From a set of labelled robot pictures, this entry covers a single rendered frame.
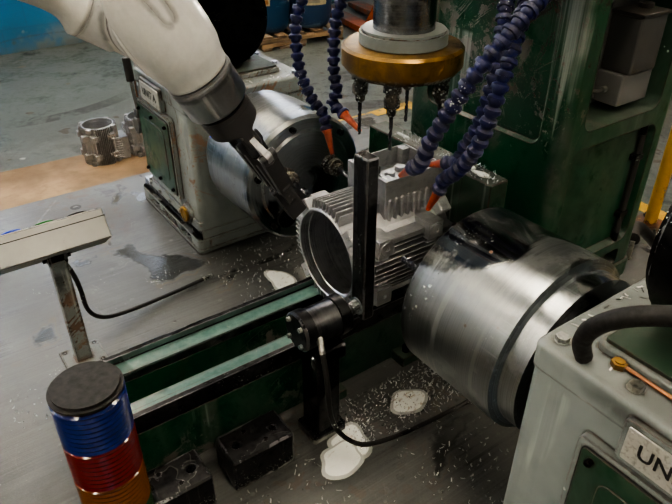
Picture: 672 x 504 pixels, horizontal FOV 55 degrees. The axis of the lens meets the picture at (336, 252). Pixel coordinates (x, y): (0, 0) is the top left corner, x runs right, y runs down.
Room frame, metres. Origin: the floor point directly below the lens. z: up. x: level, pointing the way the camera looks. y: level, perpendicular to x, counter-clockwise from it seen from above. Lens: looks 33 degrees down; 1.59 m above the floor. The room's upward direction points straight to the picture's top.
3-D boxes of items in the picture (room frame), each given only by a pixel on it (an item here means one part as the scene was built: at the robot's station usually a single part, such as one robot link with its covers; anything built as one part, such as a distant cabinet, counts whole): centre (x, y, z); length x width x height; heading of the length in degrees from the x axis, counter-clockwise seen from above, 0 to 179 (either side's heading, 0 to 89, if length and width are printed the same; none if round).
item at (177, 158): (1.42, 0.28, 0.99); 0.35 x 0.31 x 0.37; 35
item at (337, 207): (0.94, -0.06, 1.02); 0.20 x 0.19 x 0.19; 125
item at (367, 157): (0.75, -0.04, 1.12); 0.04 x 0.03 x 0.26; 125
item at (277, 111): (1.22, 0.14, 1.04); 0.37 x 0.25 x 0.25; 35
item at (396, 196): (0.96, -0.10, 1.11); 0.12 x 0.11 x 0.07; 125
